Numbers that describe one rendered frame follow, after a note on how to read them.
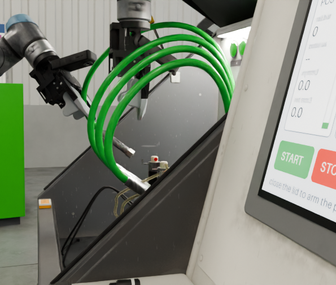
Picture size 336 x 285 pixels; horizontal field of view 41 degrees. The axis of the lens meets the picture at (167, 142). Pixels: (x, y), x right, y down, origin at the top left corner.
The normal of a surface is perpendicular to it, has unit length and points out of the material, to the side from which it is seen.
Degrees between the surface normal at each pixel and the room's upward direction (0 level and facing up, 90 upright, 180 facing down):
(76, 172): 90
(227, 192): 76
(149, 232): 90
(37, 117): 90
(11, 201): 90
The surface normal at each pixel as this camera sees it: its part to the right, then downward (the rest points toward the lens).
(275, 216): -0.93, -0.22
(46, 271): 0.02, -0.99
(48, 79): -0.33, -0.12
